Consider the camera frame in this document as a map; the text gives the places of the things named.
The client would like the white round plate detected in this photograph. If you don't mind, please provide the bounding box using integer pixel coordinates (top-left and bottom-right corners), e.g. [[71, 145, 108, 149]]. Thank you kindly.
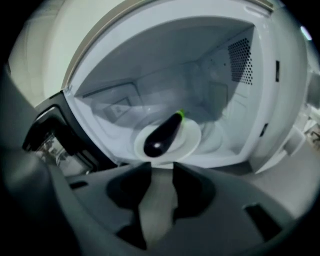
[[133, 119, 202, 166]]

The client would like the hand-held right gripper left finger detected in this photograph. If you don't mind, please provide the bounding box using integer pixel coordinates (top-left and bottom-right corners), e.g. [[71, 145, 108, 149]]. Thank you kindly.
[[106, 161, 154, 214]]

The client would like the dark purple eggplant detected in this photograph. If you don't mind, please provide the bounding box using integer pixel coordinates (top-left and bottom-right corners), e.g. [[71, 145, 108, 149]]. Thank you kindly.
[[143, 108, 187, 159]]

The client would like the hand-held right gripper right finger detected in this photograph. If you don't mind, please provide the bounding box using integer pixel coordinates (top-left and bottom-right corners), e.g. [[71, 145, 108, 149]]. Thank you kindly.
[[172, 161, 217, 221]]

